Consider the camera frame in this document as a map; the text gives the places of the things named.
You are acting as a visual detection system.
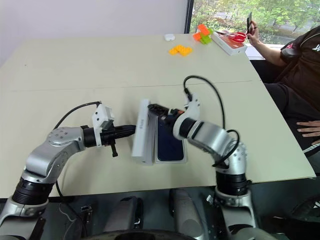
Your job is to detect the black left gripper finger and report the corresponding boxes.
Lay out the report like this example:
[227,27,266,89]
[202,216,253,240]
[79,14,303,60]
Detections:
[115,123,137,132]
[115,129,136,139]

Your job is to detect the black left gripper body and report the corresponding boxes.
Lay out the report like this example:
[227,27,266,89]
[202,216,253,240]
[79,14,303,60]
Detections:
[99,125,119,158]

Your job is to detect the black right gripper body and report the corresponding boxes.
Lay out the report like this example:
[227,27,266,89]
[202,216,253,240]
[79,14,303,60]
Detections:
[159,107,186,127]

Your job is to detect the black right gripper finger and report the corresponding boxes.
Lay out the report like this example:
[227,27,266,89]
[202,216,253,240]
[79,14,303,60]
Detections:
[147,103,171,117]

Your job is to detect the white phone box lid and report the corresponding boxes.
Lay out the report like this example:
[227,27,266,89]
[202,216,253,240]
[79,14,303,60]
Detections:
[131,98,157,167]

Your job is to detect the dark blue smartphone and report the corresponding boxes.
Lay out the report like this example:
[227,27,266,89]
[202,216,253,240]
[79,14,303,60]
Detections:
[156,115,187,162]

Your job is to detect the person's black phone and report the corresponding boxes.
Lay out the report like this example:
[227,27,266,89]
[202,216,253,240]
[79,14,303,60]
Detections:
[246,10,254,35]

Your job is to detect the white box with orange print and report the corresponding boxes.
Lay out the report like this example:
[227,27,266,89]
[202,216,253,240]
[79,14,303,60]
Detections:
[210,30,249,57]

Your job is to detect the person's right hand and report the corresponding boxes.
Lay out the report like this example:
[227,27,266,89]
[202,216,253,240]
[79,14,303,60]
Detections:
[245,20,262,47]

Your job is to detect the person's left hand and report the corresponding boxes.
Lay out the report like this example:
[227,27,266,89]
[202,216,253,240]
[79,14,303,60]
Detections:
[296,120,320,139]

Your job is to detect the yellow toy blocks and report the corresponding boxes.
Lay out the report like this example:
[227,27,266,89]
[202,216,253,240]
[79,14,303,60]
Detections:
[168,44,194,58]

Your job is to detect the dark rounded grey shape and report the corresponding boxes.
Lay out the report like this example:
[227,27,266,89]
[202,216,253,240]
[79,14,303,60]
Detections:
[168,188,204,240]
[103,195,145,240]

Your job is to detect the orange and green toy blocks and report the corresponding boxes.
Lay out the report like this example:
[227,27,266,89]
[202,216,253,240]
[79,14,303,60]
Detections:
[192,23,215,46]

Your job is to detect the red scissors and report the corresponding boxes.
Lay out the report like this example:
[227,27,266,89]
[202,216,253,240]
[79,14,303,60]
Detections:
[225,31,249,44]

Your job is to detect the person in black shirt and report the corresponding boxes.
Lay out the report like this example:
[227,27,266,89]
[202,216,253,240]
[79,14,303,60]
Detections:
[262,24,320,159]

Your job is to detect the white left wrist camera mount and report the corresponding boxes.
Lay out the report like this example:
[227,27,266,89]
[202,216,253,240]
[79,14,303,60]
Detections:
[90,103,116,147]

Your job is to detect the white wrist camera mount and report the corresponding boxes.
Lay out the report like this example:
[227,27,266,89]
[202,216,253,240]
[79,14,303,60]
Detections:
[171,93,202,140]
[90,103,116,147]

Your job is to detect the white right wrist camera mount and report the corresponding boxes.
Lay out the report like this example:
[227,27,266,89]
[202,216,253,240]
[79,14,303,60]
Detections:
[171,93,202,140]

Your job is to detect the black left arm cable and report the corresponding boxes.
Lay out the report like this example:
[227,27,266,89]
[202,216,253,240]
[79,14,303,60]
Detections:
[52,100,103,201]

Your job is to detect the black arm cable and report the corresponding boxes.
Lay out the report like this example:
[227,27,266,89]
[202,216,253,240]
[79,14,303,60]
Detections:
[52,100,103,201]
[183,75,241,169]

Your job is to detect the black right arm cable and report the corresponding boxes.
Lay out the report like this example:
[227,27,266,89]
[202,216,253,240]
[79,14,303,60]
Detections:
[183,75,241,169]

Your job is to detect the small metal bracket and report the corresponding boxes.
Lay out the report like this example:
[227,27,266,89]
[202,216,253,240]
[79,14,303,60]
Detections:
[80,205,94,223]

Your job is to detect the black window frame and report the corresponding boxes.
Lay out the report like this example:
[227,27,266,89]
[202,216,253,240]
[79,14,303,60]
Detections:
[184,0,195,35]

